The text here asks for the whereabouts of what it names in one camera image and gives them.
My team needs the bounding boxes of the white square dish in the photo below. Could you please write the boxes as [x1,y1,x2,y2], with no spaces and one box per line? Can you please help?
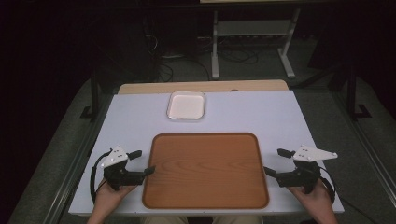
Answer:
[165,91,206,121]

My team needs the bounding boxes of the black floor cables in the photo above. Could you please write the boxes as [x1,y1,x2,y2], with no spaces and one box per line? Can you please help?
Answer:
[218,46,260,65]

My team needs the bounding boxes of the black metal stand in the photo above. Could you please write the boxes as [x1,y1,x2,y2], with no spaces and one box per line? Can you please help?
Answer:
[344,63,374,121]
[79,69,101,121]

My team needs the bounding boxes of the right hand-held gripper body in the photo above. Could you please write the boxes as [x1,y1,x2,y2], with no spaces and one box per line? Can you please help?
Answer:
[276,144,339,195]

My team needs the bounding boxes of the brown wooden tray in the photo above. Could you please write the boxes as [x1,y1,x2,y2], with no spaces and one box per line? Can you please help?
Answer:
[141,132,271,210]

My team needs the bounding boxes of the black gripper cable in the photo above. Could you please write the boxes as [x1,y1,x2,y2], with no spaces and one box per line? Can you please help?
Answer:
[89,148,114,204]
[318,166,379,224]

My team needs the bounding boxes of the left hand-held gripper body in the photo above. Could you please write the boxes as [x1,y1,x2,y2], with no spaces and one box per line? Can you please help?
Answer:
[101,145,148,191]

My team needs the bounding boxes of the white metal stand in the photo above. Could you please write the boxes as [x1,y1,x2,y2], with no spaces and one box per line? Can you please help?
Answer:
[210,8,302,80]

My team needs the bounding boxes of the person's left hand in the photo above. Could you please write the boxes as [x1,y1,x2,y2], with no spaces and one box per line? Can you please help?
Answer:
[92,177,138,217]

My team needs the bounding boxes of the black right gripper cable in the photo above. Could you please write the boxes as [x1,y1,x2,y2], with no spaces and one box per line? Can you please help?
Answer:
[318,166,379,224]

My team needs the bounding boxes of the aluminium rail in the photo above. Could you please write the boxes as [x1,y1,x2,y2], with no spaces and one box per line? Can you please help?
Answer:
[331,91,396,194]
[41,92,115,224]

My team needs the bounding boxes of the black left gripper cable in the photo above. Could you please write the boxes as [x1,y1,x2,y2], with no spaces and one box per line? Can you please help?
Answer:
[89,148,114,204]

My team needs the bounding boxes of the person's right hand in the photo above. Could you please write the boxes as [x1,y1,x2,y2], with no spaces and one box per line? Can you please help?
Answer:
[287,177,336,217]

